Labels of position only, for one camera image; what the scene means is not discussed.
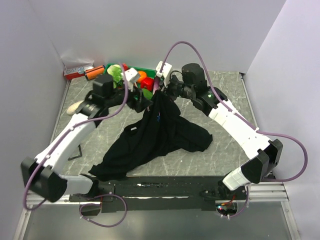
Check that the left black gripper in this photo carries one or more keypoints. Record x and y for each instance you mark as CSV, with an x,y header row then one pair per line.
x,y
141,103

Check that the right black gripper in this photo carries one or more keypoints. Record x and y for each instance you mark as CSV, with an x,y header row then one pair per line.
x,y
167,88

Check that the black t-shirt garment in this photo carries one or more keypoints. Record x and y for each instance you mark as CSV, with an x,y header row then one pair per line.
x,y
160,131

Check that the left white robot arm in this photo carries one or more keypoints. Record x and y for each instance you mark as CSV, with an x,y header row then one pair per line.
x,y
42,174

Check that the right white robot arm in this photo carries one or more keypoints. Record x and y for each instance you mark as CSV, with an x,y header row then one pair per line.
x,y
262,152

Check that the green toy bell pepper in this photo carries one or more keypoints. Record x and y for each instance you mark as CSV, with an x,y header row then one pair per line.
x,y
147,94

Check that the purple toy eggplant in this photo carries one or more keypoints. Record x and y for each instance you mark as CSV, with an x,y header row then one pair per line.
x,y
156,84

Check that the red toy bell pepper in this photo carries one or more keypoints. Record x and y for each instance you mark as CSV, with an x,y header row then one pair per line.
x,y
147,83

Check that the orange toy fruit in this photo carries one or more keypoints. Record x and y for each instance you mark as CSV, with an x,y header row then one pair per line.
x,y
142,75

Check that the green plastic crate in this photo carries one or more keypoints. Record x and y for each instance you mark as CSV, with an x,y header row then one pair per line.
x,y
149,72

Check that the green toy lettuce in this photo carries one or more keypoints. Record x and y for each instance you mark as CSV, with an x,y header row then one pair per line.
x,y
116,72

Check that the orange cylinder can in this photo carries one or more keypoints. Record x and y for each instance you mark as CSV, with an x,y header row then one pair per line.
x,y
92,73

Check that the white toy radish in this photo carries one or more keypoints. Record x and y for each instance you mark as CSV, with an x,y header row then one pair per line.
x,y
71,110

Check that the red white box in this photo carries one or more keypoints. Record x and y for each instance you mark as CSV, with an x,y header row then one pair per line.
x,y
77,71

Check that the small black stand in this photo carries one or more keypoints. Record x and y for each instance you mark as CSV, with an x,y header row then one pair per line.
x,y
77,154

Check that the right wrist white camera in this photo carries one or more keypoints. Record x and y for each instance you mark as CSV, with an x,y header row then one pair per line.
x,y
163,70

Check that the wrist white camera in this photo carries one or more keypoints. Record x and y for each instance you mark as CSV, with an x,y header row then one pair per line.
x,y
163,70
131,75

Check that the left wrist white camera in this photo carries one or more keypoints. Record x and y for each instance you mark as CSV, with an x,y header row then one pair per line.
x,y
131,75

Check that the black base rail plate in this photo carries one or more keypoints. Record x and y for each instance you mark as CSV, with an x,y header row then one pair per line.
x,y
147,193

